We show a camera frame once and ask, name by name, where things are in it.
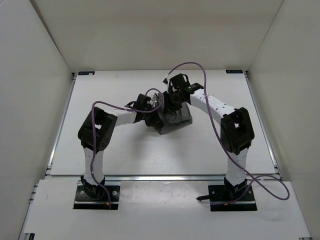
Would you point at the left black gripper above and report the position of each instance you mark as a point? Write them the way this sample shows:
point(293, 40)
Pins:
point(155, 122)

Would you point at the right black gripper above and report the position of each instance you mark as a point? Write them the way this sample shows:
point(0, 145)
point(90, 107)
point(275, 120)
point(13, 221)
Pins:
point(166, 95)

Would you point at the grey pleated skirt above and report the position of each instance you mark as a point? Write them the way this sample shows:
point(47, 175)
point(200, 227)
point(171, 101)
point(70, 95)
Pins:
point(169, 116)

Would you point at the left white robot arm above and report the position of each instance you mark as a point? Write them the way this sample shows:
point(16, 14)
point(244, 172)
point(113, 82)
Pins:
point(96, 132)

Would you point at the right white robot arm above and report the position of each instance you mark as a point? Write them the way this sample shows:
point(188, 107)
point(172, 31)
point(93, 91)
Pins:
point(236, 130)

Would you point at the right blue label sticker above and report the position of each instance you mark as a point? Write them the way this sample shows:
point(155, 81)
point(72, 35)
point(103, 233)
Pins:
point(234, 71)

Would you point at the blue label sticker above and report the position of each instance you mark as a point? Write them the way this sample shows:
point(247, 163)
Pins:
point(86, 73)
point(234, 71)

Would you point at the left blue label sticker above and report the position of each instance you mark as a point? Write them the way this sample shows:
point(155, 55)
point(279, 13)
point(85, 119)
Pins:
point(86, 73)

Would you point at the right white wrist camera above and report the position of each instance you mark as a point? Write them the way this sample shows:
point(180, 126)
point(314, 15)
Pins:
point(166, 79)

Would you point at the aluminium table rail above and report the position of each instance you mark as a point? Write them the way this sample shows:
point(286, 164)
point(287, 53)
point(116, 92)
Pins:
point(166, 177)

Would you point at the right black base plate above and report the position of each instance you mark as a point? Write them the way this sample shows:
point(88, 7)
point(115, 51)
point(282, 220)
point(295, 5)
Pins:
point(220, 199)

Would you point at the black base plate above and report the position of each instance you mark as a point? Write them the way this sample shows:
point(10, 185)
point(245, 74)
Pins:
point(85, 200)
point(220, 199)

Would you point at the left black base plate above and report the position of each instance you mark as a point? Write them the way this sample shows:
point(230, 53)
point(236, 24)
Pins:
point(85, 200)

